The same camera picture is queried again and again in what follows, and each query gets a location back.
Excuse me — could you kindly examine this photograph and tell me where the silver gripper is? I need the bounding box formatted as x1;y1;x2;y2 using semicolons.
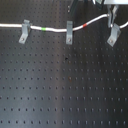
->
103;0;128;28

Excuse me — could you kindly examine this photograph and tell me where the white cable with colour bands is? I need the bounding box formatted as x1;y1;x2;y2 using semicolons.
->
0;12;128;33

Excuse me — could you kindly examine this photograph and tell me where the right grey cable clip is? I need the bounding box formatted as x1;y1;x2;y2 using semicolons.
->
107;24;121;46

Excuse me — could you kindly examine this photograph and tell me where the grey cable clip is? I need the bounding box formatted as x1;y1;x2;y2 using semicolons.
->
66;21;73;45
19;20;31;44
107;24;121;46

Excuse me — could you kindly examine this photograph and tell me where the middle grey cable clip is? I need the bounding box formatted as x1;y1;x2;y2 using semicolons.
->
66;21;73;45

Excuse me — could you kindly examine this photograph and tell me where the left grey cable clip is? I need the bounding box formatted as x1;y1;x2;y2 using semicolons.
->
19;20;31;44

